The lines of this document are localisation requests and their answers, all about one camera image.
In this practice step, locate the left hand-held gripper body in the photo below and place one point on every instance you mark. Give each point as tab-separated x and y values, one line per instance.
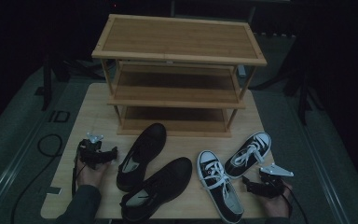
90	154

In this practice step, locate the black metal stand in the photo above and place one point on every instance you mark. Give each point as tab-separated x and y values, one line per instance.
303	96
46	87

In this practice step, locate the person's right hand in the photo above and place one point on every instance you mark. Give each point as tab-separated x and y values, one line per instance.
276	207

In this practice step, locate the black lace-up shoe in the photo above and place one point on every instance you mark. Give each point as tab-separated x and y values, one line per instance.
164	180
146	146

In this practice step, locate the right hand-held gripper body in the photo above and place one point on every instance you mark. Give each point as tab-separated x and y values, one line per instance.
272	186

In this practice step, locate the small grey block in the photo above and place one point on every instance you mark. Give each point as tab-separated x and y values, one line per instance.
241	71

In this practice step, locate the black canvas sneaker white laces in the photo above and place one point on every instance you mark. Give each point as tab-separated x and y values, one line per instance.
251	155
220	193

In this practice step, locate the wooden three-tier shoe rack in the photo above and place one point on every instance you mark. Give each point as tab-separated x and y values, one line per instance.
180	39

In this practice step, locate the person's left hand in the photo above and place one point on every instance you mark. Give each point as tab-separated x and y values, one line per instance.
90	177

